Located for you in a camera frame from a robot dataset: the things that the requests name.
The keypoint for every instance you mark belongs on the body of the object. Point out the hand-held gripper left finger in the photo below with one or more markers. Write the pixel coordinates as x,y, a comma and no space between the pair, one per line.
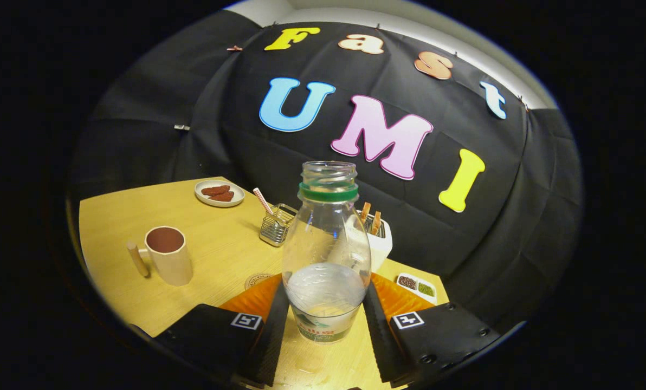
274,336

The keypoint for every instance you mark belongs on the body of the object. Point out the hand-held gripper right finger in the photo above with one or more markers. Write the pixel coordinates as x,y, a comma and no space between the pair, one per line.
377,336

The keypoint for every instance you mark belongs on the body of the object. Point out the round wooden coaster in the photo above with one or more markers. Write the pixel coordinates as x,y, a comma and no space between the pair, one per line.
255,280

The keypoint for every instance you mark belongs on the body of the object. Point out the clear plastic juice bottle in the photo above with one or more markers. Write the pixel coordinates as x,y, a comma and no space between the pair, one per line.
325,244

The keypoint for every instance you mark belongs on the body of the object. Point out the white divided grain dish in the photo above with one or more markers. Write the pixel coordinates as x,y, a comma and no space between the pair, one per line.
416,292

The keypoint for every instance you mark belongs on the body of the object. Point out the white toaster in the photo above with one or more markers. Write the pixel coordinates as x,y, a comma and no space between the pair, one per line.
381,250

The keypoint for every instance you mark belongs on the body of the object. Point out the wooden table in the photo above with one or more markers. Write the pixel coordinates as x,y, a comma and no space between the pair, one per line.
220,244

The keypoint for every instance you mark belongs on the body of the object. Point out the toasted bread slice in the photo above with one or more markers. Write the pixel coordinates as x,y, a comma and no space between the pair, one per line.
365,211
376,223

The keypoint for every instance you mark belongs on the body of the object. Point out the red striped paper straw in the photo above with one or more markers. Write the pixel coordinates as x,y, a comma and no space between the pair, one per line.
262,199

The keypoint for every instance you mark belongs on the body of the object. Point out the brown sausage piece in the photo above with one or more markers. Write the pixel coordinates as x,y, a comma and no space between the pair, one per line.
214,190
223,196

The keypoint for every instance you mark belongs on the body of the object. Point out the white round plate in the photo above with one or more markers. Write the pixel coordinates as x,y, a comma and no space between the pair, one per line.
204,199

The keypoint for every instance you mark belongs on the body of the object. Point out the black backdrop cloth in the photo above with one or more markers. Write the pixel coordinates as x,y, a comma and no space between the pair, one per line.
236,141

